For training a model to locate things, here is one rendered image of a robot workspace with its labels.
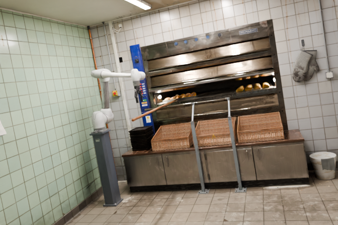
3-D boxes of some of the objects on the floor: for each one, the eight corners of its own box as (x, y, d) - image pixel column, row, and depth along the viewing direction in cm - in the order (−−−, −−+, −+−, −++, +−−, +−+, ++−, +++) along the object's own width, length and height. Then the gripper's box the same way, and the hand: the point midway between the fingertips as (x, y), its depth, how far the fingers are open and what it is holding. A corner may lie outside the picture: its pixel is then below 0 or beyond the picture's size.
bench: (143, 179, 475) (136, 144, 471) (304, 170, 400) (298, 128, 396) (128, 194, 421) (120, 155, 418) (311, 186, 347) (304, 138, 343)
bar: (159, 187, 430) (145, 108, 423) (247, 182, 391) (234, 96, 384) (151, 196, 401) (136, 112, 393) (246, 192, 361) (231, 99, 354)
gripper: (138, 85, 381) (141, 101, 382) (130, 86, 358) (132, 103, 359) (143, 84, 378) (146, 100, 380) (135, 85, 355) (138, 103, 356)
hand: (139, 101), depth 369 cm, fingers open, 13 cm apart
